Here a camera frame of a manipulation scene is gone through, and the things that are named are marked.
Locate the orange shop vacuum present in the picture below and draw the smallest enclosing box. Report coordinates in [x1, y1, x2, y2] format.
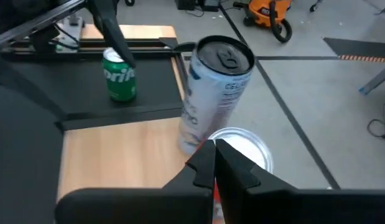
[232, 0, 293, 44]

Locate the white Celsius can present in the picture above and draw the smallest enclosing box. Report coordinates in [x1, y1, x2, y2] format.
[178, 35, 256, 156]

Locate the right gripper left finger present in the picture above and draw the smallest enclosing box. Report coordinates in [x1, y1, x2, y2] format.
[54, 139, 216, 224]

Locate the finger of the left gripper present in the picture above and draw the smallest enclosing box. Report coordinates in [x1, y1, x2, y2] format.
[86, 0, 137, 68]

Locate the black hazard-striped floor mat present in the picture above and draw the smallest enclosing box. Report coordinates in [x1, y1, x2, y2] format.
[322, 36, 385, 64]

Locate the grey leg with blue foot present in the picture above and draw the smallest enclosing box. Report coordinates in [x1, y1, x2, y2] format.
[358, 63, 385, 96]

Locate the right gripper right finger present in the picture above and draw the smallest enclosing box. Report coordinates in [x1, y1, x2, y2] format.
[215, 138, 385, 224]

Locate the green Sprite can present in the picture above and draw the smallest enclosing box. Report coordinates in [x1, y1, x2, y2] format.
[101, 47, 137, 103]

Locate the wooden shelf with black frame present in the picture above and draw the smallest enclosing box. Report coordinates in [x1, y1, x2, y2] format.
[54, 101, 211, 203]

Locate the red Fanta strawberry can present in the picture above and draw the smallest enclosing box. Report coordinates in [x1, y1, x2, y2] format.
[207, 126, 275, 224]

